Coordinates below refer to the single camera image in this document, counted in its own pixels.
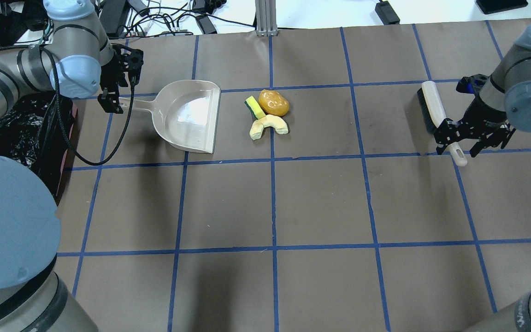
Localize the black trash bin bag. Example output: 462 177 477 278
0 92 78 204

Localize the beige plastic dustpan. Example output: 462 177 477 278
133 80 221 154

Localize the orange bread roll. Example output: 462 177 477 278
258 89 289 116

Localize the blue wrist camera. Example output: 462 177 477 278
455 74 489 96

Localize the aluminium frame post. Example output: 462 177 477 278
255 0 278 36

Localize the yellow green sponge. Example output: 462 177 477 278
244 96 266 120

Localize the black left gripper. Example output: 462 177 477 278
98 45 144 114

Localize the white hand brush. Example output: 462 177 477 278
417 81 467 167

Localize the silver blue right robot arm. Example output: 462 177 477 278
418 25 531 332

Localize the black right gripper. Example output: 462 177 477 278
433 102 516 158

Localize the black power adapter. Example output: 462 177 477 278
374 0 400 25

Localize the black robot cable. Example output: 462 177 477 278
40 44 138 166

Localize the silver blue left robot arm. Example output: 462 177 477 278
0 0 143 332

